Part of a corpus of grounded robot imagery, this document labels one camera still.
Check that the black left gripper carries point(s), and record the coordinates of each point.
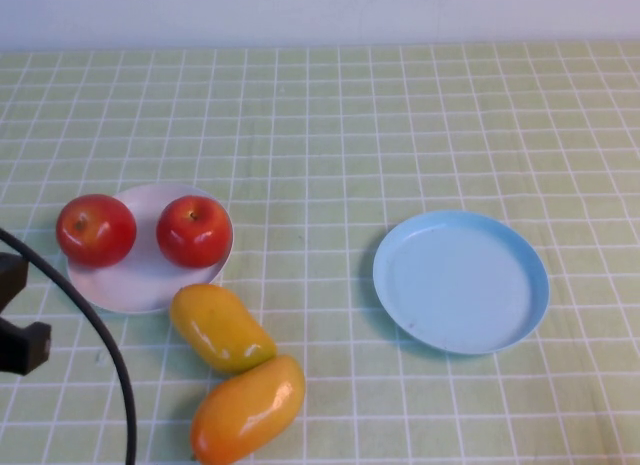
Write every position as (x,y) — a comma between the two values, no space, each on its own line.
(25,350)

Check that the red apple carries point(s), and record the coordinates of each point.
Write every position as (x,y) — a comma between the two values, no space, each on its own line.
(195,235)
(95,235)

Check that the white round plastic plate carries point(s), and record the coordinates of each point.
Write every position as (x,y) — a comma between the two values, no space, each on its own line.
(140,280)

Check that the orange yellow mango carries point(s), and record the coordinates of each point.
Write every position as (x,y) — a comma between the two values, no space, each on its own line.
(245,415)

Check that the light blue round plate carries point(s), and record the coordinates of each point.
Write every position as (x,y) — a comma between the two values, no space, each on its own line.
(460,285)

